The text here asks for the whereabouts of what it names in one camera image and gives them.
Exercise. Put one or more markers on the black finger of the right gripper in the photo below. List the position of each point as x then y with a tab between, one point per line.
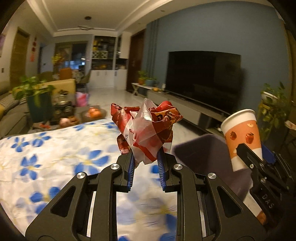
250	157

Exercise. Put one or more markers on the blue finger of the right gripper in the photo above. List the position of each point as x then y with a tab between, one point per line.
268	155

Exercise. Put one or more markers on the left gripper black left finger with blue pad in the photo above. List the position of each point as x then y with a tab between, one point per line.
85	209

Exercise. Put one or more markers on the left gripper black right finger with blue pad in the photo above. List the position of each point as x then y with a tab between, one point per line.
207	209

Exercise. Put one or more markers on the orange white paper cup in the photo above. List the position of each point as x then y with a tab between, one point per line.
241	127

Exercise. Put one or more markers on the red white plastic bag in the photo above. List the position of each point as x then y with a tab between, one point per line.
145	129

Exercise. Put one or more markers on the grey plastic trash bin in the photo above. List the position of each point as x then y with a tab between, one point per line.
209	153

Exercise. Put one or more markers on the blue floral white tablecloth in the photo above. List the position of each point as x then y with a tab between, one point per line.
36	166

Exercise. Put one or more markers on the grey low tv cabinet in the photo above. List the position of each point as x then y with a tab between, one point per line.
203	117

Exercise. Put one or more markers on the black flat television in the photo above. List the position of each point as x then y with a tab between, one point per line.
211	78

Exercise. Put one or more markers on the oranges on coffee table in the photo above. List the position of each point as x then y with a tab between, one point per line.
94	113

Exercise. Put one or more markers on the grey sectional sofa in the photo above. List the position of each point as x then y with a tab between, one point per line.
17	120

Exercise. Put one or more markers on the green potted plant dark pot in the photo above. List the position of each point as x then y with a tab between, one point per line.
38	95

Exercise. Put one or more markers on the white folding side table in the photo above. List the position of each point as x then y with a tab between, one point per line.
137	86

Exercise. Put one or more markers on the small plants on side table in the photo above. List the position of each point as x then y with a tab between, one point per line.
145	79

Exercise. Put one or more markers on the dark wooden door right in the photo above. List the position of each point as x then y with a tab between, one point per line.
135	59

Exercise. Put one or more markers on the white display cabinet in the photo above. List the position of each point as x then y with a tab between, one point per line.
109	61

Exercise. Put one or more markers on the brown wooden door left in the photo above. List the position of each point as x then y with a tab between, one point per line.
18	57

